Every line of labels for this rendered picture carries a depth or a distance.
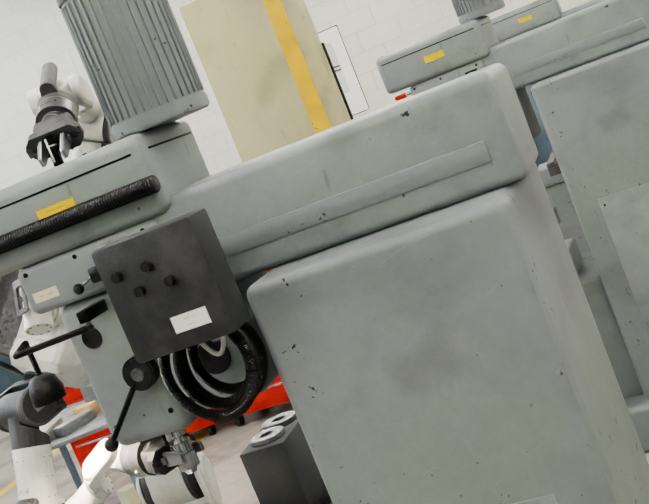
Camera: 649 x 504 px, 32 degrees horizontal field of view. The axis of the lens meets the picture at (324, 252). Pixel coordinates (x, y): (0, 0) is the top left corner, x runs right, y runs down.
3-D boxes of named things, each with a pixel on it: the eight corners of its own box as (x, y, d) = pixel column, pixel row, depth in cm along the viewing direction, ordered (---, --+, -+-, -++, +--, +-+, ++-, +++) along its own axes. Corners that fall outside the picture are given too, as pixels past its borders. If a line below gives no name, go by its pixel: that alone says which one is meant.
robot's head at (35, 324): (39, 340, 267) (19, 330, 260) (33, 301, 272) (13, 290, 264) (64, 331, 266) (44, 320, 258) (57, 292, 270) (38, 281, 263)
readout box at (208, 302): (134, 368, 195) (85, 255, 192) (156, 351, 203) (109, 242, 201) (234, 334, 188) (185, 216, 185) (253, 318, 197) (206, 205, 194)
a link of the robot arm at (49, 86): (39, 139, 247) (42, 113, 256) (85, 124, 246) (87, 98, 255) (15, 96, 240) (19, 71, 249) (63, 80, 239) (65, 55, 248)
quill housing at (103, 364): (113, 453, 233) (50, 310, 229) (155, 416, 252) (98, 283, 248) (192, 429, 227) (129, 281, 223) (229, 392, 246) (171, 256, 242)
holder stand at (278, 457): (268, 525, 274) (236, 450, 271) (293, 486, 295) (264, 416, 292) (312, 513, 270) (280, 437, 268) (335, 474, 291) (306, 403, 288)
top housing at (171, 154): (-28, 288, 230) (-62, 213, 228) (38, 257, 254) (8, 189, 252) (169, 212, 214) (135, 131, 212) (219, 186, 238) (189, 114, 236)
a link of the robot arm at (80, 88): (45, 112, 247) (63, 120, 261) (83, 99, 247) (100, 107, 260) (36, 84, 247) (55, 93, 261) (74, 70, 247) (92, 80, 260)
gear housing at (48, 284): (32, 318, 229) (12, 272, 227) (89, 286, 251) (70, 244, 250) (172, 267, 217) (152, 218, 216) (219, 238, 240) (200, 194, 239)
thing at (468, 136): (141, 316, 223) (100, 221, 220) (186, 285, 244) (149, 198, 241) (529, 178, 195) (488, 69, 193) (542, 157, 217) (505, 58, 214)
